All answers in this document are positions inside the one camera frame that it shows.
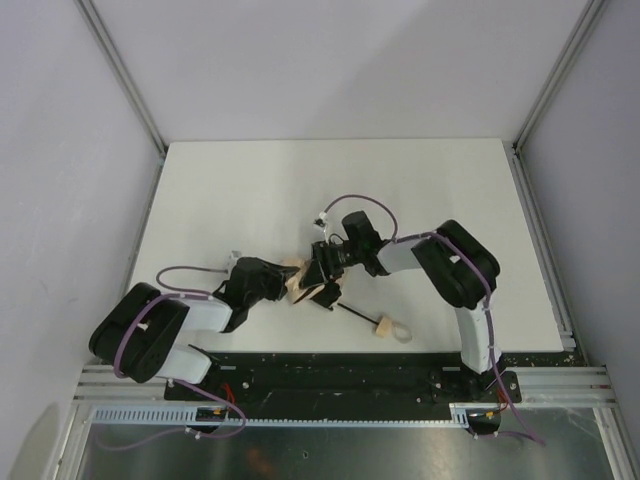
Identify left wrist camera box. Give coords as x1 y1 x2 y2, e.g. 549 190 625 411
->
225 250 242 273

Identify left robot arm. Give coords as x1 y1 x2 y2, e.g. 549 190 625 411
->
88 257 300 384

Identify aluminium corner post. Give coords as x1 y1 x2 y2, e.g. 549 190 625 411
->
512 0 609 154
74 0 169 154

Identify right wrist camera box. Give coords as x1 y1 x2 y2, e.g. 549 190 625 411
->
313 211 329 231

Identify beige folding umbrella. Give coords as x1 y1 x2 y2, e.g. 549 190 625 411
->
283 258 413 344

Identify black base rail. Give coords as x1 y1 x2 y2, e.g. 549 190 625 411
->
164 353 522 422

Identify grey slotted cable duct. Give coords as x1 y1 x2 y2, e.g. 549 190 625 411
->
91 404 498 429

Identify left aluminium corner post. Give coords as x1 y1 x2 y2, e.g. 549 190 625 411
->
74 0 169 154

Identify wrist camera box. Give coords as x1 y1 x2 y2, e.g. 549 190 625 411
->
225 250 242 273
313 211 329 231

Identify right aluminium corner post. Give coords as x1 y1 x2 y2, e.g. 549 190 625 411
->
512 0 609 154

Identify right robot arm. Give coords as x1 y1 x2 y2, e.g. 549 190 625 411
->
296 211 501 375

